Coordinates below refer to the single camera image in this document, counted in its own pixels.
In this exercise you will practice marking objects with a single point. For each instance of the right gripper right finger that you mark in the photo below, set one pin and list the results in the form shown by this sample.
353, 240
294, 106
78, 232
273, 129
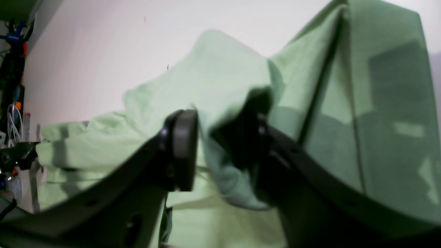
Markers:
316, 209

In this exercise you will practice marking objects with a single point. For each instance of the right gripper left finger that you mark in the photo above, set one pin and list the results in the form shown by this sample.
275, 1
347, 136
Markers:
121, 210

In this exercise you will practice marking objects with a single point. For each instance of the light green T-shirt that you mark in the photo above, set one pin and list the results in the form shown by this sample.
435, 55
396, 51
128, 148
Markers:
353, 87

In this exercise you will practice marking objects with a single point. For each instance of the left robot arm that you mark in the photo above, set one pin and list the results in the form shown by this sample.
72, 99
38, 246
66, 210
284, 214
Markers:
21, 157

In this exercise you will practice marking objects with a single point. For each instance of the blue clamp tool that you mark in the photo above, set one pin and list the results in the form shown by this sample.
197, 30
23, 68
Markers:
14, 32

